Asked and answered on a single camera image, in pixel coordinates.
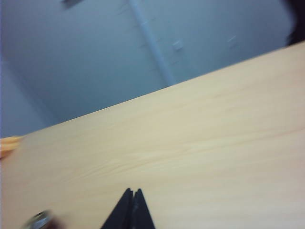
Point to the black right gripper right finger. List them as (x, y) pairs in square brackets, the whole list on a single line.
[(141, 212)]

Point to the red tomato paste can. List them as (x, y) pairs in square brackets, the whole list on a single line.
[(39, 221)]

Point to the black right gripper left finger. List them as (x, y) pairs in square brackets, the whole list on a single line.
[(120, 214)]

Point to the orange striped object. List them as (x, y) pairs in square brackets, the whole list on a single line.
[(9, 146)]

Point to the black office chair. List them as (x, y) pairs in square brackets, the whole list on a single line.
[(296, 21)]

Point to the white vertical wall conduit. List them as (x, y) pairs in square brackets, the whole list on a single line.
[(152, 43)]

